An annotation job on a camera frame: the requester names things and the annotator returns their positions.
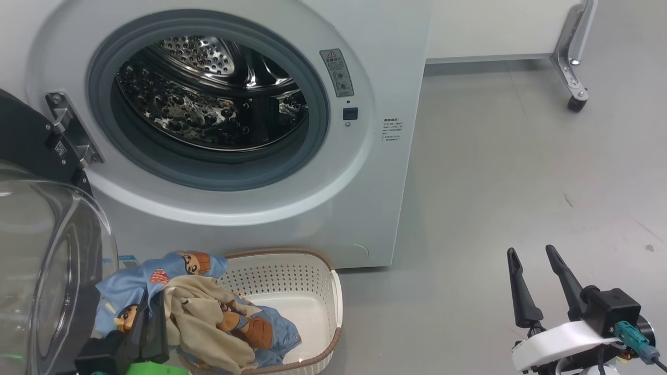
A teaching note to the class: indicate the grey rubber door gasket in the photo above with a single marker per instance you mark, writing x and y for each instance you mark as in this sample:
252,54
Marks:
156,166

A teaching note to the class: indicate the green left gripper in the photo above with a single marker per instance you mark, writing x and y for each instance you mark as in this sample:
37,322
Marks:
156,369

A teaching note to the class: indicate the blue cartoon print garment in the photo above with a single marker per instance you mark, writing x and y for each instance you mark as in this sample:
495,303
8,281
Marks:
135,284

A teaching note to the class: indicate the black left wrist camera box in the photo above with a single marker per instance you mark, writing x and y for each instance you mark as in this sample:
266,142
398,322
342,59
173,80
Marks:
99,357

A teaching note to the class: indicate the white front-load washing machine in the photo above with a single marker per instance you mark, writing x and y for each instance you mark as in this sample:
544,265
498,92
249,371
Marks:
375,198

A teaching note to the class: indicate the grey stand leg with caster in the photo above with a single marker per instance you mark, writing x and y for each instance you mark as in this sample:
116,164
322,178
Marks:
565,62

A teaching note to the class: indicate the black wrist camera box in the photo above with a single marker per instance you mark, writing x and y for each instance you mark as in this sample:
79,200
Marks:
99,357
612,310

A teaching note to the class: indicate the stainless steel washer drum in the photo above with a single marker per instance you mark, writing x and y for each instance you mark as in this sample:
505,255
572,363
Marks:
198,114

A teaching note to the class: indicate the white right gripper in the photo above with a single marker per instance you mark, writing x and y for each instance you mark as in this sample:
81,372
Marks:
557,341

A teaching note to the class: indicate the blue energy label sticker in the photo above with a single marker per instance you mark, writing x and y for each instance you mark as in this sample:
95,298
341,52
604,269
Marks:
128,260

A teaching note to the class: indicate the black door latch socket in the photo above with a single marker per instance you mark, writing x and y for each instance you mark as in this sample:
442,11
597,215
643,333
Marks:
350,113

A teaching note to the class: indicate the small printed text label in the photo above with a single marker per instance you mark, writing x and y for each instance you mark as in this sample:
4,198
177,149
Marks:
392,130

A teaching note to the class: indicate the grey warning sticker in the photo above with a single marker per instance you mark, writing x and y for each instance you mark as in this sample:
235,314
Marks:
337,73

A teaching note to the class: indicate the cream garment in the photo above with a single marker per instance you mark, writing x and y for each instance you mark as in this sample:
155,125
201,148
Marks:
203,323

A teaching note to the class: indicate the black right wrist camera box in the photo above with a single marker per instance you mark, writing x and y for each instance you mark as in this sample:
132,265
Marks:
612,310

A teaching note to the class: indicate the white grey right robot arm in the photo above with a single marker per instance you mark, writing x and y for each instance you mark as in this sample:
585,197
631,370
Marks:
599,371

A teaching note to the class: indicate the black round glass washer door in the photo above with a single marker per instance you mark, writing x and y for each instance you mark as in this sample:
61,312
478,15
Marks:
26,135

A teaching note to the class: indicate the cream perforated laundry basket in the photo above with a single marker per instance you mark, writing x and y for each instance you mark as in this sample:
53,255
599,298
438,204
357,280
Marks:
307,312

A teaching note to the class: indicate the metal washer door hinge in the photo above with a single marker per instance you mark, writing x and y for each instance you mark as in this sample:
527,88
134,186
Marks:
70,127

